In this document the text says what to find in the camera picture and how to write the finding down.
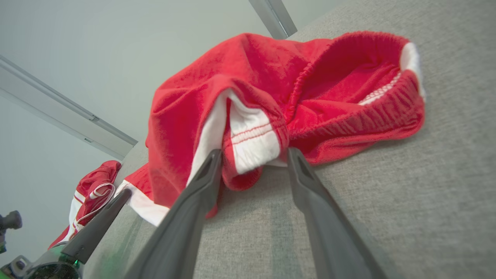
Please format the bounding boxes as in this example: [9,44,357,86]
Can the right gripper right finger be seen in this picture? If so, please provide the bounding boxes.
[287,147,388,279]

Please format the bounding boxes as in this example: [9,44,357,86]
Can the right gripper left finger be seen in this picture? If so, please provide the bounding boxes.
[124,149,224,279]

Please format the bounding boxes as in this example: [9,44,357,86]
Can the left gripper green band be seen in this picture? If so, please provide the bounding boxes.
[0,188,133,279]

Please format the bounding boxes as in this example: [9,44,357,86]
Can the red Bulls 23 jersey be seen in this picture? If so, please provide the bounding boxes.
[48,160,122,249]

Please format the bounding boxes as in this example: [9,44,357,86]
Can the red white basketball shorts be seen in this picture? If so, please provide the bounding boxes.
[115,31,427,227]

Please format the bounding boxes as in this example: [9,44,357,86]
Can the dark grey round knob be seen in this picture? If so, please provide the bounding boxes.
[0,210,23,255]

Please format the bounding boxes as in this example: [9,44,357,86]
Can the grey wall baseboard rail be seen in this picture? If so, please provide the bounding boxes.
[0,54,138,160]

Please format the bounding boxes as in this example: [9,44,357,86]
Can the grey metal post with hinge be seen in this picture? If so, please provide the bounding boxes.
[248,0,298,40]

